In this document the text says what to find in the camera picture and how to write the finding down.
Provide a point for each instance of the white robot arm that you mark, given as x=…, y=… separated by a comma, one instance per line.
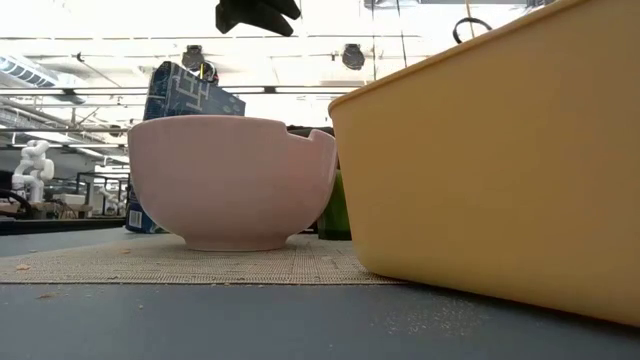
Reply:
x=34, y=165

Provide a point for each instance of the black ceiling device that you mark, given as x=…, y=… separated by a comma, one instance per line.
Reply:
x=353, y=57
x=193, y=57

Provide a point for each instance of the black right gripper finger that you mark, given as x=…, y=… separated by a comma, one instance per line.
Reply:
x=260, y=12

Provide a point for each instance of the black table frame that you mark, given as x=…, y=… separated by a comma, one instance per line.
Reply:
x=60, y=226

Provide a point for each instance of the small white robot arm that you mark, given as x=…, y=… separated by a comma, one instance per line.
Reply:
x=109, y=200

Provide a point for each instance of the grey woven placemat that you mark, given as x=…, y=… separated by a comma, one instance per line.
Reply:
x=150, y=265

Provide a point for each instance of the green glass cup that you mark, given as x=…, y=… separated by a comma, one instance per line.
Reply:
x=336, y=215

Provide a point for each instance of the pink bowl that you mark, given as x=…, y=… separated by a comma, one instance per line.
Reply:
x=230, y=185

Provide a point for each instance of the yellow plastic tray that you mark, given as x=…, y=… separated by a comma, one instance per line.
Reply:
x=490, y=175

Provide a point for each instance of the blue Frosted Flakes cereal box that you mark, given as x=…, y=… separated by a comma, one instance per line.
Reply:
x=190, y=95

